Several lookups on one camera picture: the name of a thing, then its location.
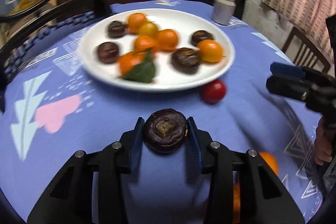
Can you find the dark wooden chair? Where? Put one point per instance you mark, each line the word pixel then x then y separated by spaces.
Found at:
pixel 296 37

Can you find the white oval plate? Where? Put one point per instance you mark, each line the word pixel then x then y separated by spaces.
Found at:
pixel 181 79

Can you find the blue printed tablecloth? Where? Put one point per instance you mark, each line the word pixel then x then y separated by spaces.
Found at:
pixel 105 121

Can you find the small yellow citrus fruit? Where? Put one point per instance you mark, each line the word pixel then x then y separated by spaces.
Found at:
pixel 148 29

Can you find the dark brown water chestnut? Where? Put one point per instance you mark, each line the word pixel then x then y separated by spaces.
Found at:
pixel 107 52
pixel 202 37
pixel 185 60
pixel 116 29
pixel 164 132

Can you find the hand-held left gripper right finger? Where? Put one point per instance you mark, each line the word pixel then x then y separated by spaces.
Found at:
pixel 194 145

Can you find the pile of mandarin oranges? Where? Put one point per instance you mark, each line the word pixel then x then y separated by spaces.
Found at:
pixel 166 39

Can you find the red cherry tomato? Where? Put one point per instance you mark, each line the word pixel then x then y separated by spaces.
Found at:
pixel 214 91

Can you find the white drink can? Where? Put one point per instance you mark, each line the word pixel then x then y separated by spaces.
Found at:
pixel 223 11

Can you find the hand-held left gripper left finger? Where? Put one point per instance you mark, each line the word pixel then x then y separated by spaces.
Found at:
pixel 136 145

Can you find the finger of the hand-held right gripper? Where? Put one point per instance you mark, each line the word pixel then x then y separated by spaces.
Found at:
pixel 286 87
pixel 287 70

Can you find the person's right hand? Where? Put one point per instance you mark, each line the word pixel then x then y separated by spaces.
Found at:
pixel 321 145

